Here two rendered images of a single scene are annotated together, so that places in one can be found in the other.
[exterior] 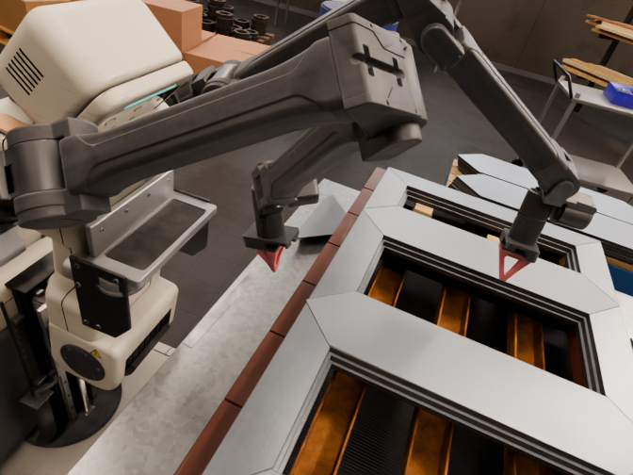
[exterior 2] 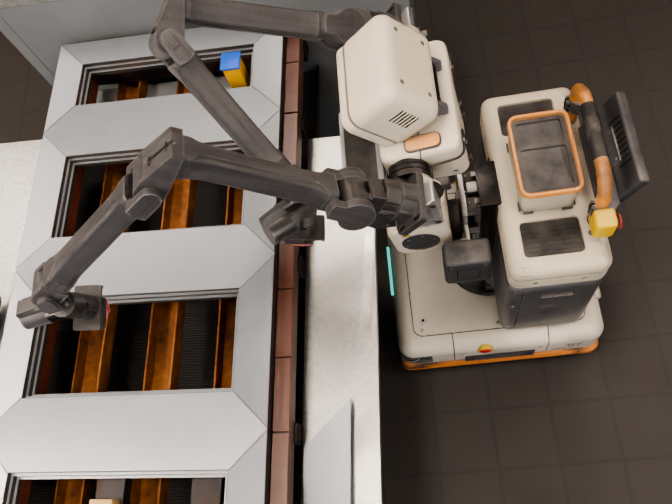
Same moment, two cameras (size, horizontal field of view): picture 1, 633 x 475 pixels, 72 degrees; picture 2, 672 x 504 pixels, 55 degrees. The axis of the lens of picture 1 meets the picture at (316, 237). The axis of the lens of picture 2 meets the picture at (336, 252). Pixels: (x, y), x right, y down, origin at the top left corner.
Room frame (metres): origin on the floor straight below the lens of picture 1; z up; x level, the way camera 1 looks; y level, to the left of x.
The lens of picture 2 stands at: (1.41, 0.25, 2.37)
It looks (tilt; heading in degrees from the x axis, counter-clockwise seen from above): 65 degrees down; 189
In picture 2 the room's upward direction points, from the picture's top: 25 degrees counter-clockwise
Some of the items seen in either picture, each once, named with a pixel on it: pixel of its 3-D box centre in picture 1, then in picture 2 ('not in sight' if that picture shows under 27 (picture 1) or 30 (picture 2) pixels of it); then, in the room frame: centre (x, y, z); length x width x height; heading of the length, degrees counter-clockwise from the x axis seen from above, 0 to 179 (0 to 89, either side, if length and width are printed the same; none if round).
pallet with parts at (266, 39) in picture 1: (215, 20); not in sight; (5.59, 1.82, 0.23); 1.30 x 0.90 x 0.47; 80
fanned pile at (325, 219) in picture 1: (329, 221); (327, 480); (1.24, -0.03, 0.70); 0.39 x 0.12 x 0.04; 167
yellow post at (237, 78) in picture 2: not in sight; (241, 83); (0.05, -0.02, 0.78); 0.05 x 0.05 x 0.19; 77
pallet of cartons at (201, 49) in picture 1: (201, 50); not in sight; (3.85, 1.37, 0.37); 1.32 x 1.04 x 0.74; 79
